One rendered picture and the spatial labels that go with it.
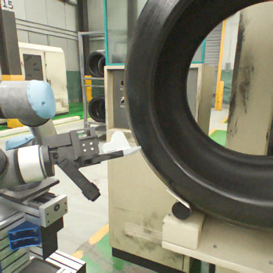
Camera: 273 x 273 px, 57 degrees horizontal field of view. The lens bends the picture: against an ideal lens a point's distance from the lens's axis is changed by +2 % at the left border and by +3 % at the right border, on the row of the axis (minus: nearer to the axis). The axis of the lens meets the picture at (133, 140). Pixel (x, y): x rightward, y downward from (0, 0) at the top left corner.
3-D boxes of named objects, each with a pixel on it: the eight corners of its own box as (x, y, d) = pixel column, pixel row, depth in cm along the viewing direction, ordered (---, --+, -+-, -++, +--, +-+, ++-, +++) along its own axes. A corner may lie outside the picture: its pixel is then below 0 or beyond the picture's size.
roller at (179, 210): (210, 173, 90) (198, 168, 92) (214, 162, 89) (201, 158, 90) (186, 223, 60) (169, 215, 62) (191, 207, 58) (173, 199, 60)
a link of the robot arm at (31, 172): (22, 184, 49) (31, 182, 57) (47, 179, 50) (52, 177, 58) (15, 146, 49) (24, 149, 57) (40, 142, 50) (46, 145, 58)
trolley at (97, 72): (116, 128, 592) (114, 41, 543) (140, 130, 566) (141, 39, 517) (83, 141, 475) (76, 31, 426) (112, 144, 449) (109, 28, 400)
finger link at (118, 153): (123, 149, 53) (82, 158, 51) (125, 156, 53) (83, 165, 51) (120, 150, 57) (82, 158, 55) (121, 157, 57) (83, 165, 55)
